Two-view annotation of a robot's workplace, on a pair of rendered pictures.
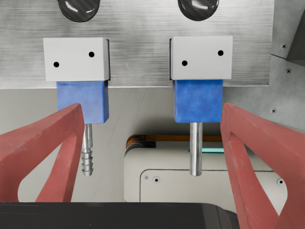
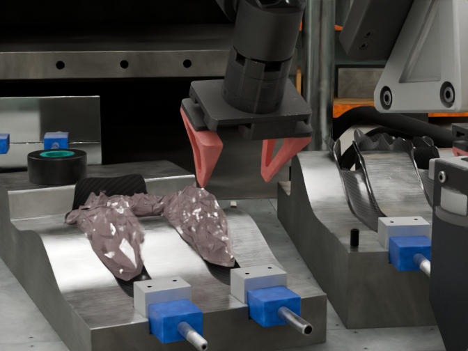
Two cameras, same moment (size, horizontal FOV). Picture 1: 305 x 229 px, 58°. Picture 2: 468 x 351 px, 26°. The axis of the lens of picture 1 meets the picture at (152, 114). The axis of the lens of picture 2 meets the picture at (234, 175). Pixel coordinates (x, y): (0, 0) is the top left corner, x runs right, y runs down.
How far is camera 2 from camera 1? 1.01 m
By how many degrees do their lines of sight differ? 87
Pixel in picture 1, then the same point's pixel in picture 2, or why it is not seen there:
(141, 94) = not seen: outside the picture
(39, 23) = (117, 303)
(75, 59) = (163, 283)
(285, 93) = (365, 340)
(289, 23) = (330, 317)
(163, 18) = (217, 288)
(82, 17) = not seen: hidden behind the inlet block
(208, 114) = (287, 295)
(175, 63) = (240, 274)
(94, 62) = (179, 282)
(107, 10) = not seen: hidden behind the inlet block
